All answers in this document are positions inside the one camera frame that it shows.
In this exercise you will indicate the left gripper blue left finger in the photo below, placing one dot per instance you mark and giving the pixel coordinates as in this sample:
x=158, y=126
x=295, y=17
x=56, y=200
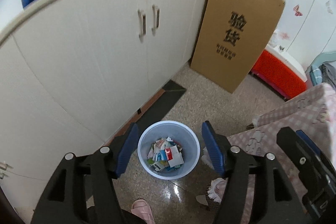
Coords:
x=129, y=145

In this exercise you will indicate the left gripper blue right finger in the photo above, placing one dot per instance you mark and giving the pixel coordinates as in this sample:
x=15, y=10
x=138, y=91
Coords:
x=215, y=144

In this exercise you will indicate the red white paper box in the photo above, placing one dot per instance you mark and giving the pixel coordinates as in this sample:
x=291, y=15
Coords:
x=174, y=156

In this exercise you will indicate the light blue trash bin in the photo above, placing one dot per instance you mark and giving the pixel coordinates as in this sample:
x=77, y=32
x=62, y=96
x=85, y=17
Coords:
x=161, y=135

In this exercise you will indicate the pink checkered tablecloth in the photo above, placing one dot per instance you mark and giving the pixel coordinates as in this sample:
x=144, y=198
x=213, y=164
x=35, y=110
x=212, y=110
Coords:
x=282, y=170

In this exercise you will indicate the pink slipper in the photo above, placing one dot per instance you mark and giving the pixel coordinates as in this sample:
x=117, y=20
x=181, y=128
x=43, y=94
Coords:
x=142, y=209

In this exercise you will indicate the white low cabinet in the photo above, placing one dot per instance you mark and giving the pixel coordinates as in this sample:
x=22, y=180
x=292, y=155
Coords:
x=73, y=72

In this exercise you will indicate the grey folded blanket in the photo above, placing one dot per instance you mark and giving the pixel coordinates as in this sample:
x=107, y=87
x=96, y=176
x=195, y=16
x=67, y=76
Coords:
x=328, y=74

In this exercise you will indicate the red storage box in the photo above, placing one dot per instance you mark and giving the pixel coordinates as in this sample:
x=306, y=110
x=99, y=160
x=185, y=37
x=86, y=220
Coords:
x=281, y=71

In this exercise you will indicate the tall brown cardboard box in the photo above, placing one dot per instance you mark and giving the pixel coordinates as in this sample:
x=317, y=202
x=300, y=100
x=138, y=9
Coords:
x=233, y=35

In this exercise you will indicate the teal bunk bed frame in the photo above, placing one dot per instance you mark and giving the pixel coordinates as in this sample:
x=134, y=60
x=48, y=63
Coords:
x=313, y=70

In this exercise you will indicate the pink butterfly wall sticker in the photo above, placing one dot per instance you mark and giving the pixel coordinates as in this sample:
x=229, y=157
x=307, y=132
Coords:
x=297, y=12

